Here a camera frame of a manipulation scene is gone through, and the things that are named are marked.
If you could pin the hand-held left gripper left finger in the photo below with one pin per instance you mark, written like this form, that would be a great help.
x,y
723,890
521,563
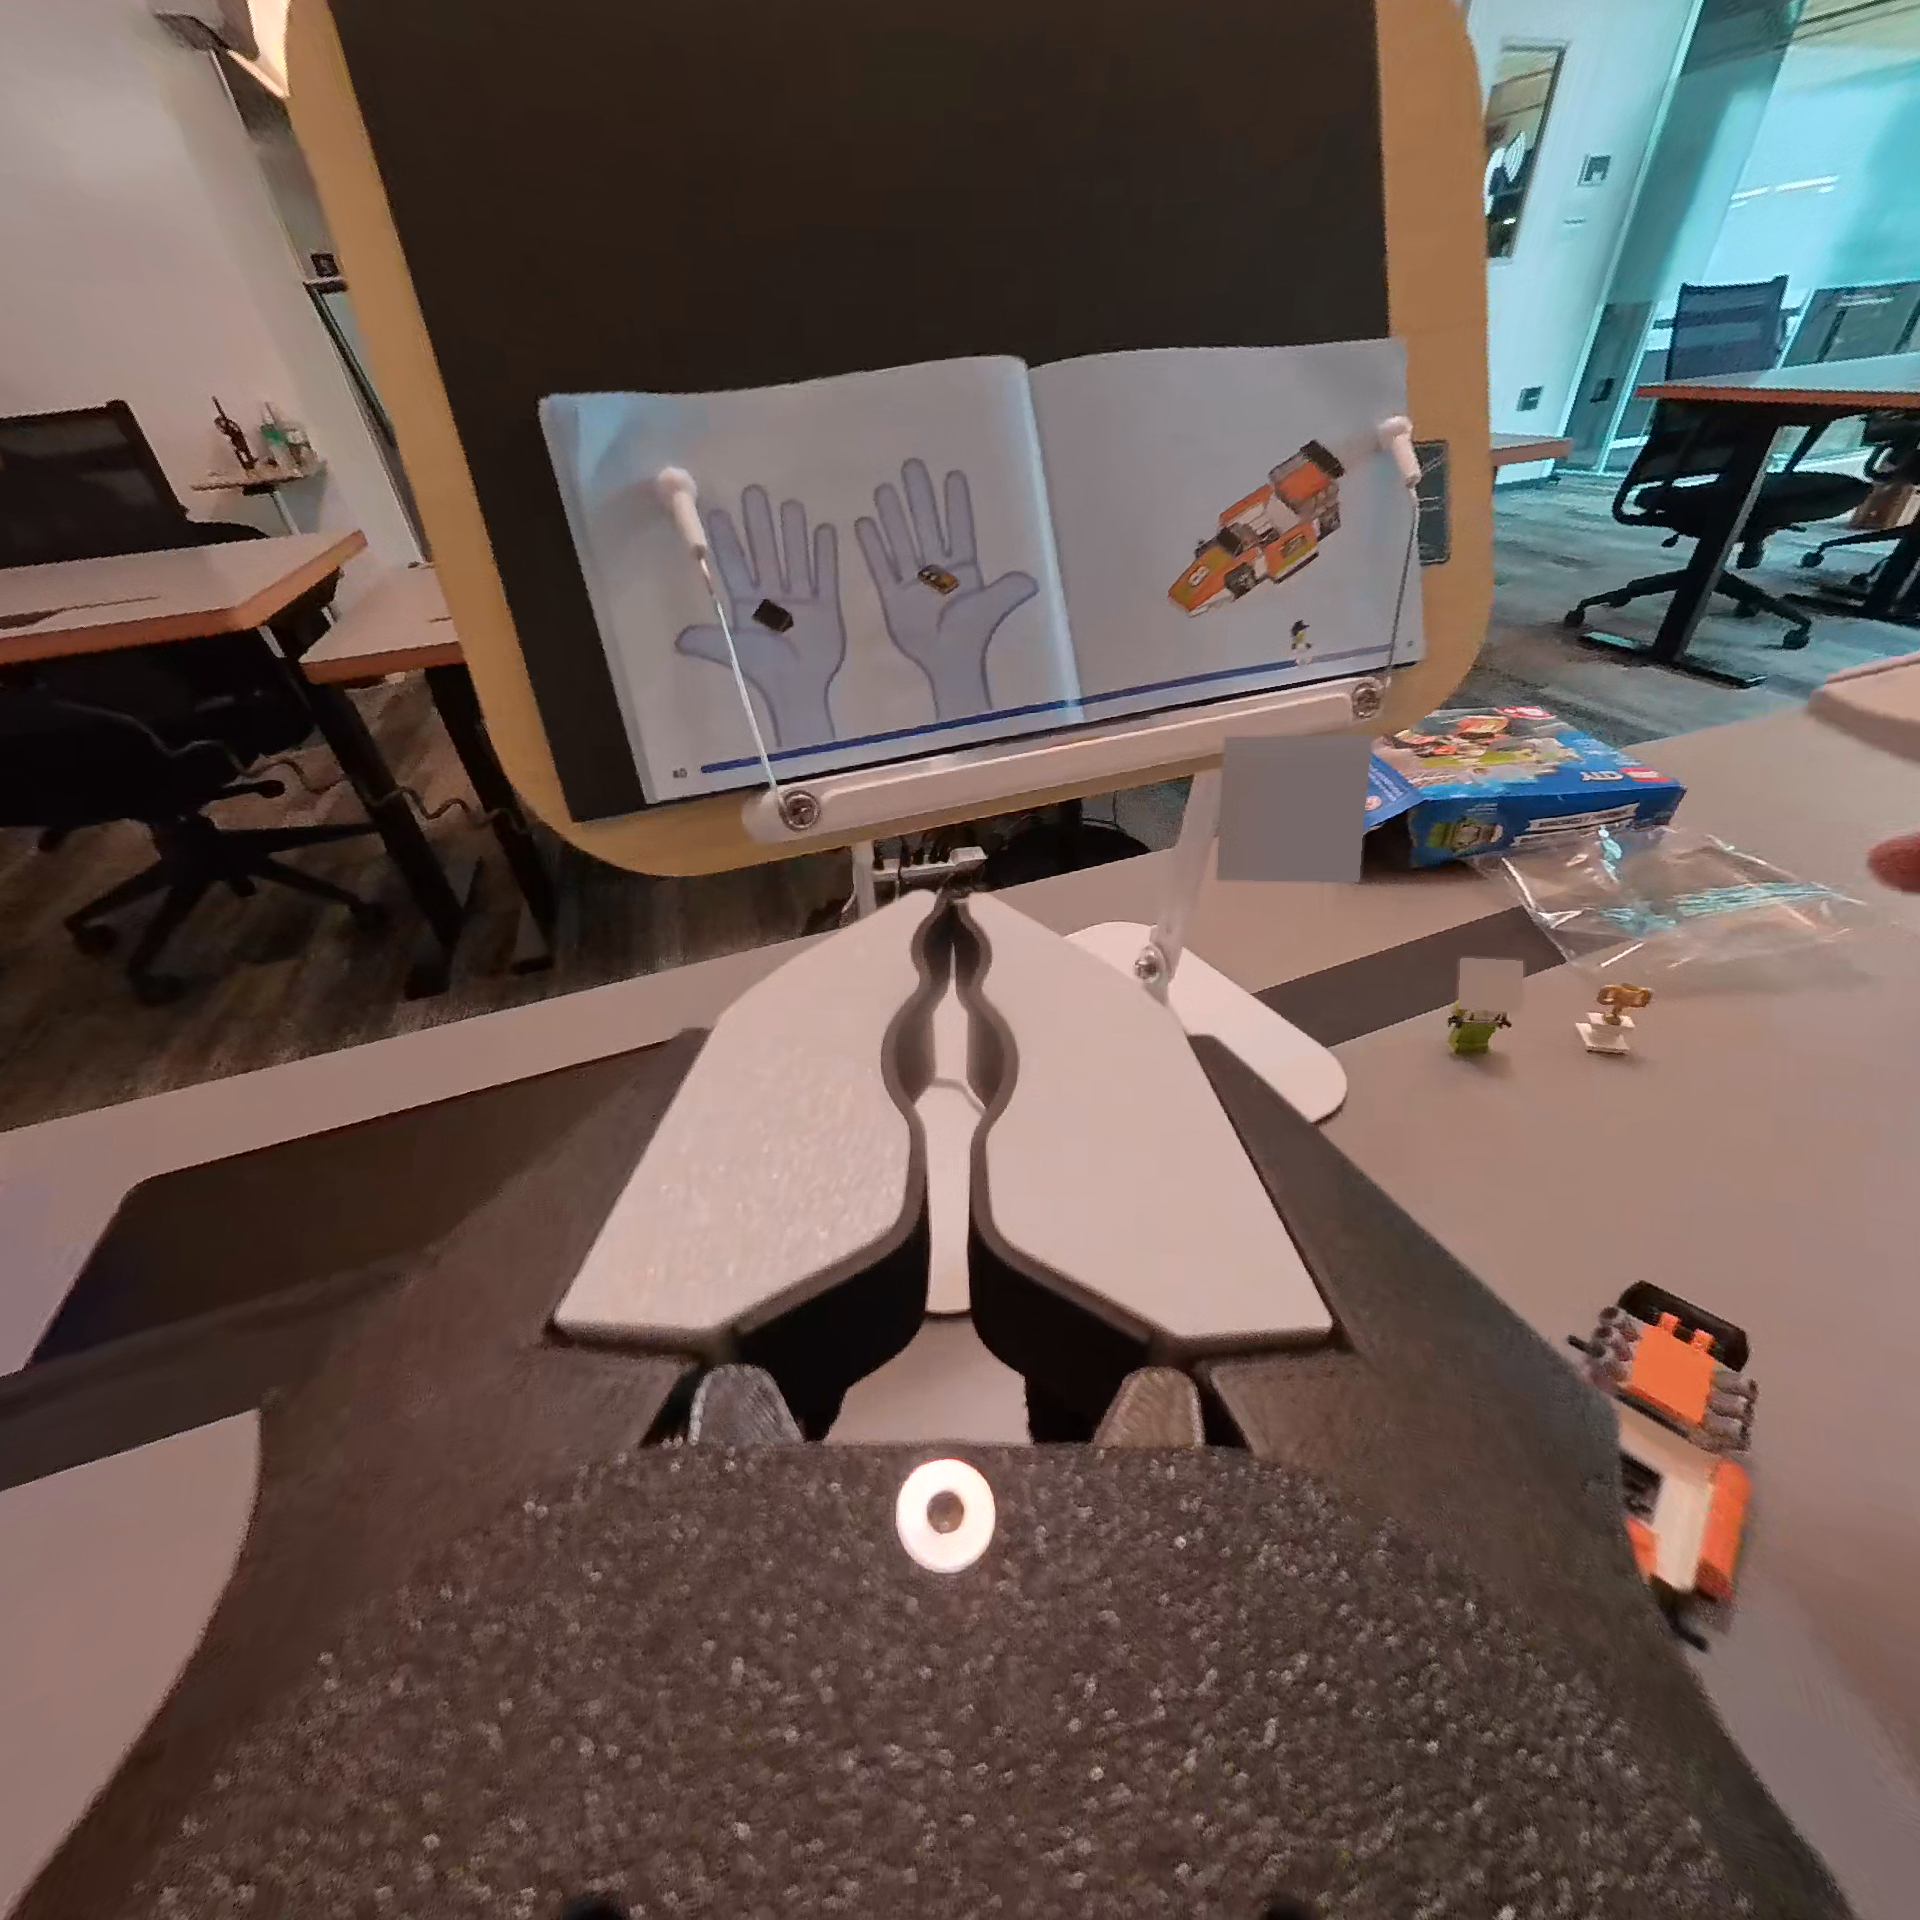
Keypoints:
x,y
753,1172

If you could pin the green minifigure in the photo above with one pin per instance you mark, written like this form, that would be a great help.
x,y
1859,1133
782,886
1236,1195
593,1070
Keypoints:
x,y
1479,1030

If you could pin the small gold trophy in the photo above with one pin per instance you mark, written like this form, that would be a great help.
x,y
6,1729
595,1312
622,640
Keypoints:
x,y
1615,1020

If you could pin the clear plastic bag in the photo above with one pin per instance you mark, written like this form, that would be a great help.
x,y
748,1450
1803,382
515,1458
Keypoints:
x,y
1681,896

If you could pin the white book stand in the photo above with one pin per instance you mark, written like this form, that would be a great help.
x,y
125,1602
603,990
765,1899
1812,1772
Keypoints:
x,y
1275,1052

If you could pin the orange white lego car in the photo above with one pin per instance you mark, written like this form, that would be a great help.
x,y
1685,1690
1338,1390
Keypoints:
x,y
1681,1440

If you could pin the black office chair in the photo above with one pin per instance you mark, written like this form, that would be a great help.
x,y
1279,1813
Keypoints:
x,y
135,736
1712,453

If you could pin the blue cardboard box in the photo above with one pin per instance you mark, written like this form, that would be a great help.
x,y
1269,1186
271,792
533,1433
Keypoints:
x,y
1516,788

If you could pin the instruction booklet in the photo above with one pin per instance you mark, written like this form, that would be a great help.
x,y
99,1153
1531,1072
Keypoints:
x,y
1113,512

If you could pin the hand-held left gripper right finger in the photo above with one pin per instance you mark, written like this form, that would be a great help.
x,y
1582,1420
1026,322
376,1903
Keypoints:
x,y
1156,1172

